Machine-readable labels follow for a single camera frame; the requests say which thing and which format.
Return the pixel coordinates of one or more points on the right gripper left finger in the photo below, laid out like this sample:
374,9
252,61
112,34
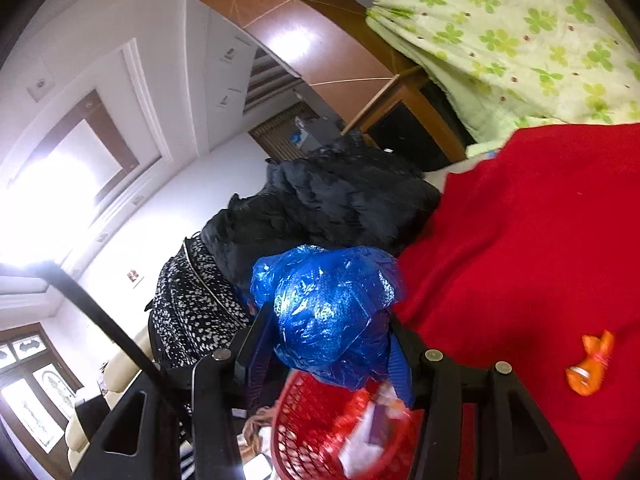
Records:
140,438

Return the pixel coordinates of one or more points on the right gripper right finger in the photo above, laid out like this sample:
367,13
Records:
476,424

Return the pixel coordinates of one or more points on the orange wrapper bundle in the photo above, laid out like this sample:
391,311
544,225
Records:
586,377

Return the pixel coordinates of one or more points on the blue plastic bag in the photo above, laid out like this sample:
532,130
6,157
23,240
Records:
333,310

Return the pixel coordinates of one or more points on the white purple medicine box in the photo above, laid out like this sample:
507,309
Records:
366,444

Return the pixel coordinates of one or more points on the beige leather sofa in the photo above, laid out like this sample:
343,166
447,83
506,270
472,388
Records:
95,403

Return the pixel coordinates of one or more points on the black white floral garment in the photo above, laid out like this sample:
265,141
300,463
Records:
195,310

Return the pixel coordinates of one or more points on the red plastic mesh basket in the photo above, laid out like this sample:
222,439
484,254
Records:
305,413

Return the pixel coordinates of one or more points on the red fleece blanket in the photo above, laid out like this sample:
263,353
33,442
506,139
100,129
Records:
526,253

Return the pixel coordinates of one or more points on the black puffer jacket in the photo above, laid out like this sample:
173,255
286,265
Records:
345,194

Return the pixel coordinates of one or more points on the wooden cabinet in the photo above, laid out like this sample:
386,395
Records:
412,118

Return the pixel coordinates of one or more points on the green floral quilt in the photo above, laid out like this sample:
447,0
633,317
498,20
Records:
511,64

